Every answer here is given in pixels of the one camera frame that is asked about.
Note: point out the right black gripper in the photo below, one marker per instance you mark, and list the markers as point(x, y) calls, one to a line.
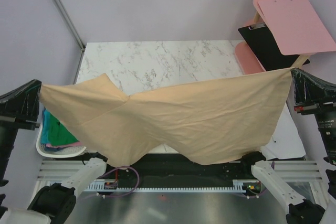
point(315, 91)

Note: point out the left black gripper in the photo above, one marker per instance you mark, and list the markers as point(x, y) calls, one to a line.
point(17, 104)

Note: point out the beige t shirt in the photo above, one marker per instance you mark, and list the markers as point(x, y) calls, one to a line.
point(209, 122)

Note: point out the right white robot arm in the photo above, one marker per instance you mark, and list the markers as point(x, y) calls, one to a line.
point(297, 208)

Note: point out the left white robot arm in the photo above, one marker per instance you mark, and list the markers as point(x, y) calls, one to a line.
point(51, 204)

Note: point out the blue t shirt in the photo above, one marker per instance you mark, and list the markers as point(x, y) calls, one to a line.
point(46, 124)

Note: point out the green t shirt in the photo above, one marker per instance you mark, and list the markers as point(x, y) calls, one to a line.
point(58, 135)

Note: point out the white paper sheet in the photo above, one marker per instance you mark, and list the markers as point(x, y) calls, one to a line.
point(285, 142)

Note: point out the pink paper sheet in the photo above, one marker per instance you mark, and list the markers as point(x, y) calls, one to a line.
point(296, 27)

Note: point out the white plastic laundry basket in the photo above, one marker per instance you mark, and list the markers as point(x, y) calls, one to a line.
point(67, 152)

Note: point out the pink two-tier side table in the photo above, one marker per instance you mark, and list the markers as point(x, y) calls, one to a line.
point(248, 62)

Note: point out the black clipboard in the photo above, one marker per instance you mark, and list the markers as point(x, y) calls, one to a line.
point(262, 43)

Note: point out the white slotted cable duct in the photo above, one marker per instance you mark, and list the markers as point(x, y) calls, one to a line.
point(236, 186)

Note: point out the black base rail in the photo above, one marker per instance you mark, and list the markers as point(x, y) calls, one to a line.
point(176, 169)

